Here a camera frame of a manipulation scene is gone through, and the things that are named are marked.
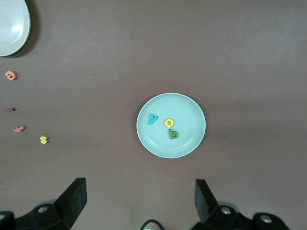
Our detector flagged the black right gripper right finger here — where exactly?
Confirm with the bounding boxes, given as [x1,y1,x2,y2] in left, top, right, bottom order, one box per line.
[191,179,291,230]

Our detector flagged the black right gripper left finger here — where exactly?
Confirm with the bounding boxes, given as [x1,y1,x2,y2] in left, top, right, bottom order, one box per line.
[0,177,87,230]

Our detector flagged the green plate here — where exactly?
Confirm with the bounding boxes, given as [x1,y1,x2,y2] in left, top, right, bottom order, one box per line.
[136,92,207,159]

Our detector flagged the orange foam letter e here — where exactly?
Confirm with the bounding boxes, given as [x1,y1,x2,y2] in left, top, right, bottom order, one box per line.
[4,70,18,81]

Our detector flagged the brown table cover sheet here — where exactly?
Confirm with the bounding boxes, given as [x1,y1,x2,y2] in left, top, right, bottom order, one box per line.
[0,0,307,230]

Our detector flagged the beige plate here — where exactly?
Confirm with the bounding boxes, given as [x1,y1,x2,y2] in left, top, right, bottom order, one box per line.
[0,0,32,57]

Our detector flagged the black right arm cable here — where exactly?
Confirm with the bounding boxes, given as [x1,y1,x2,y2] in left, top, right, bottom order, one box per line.
[139,219,165,230]

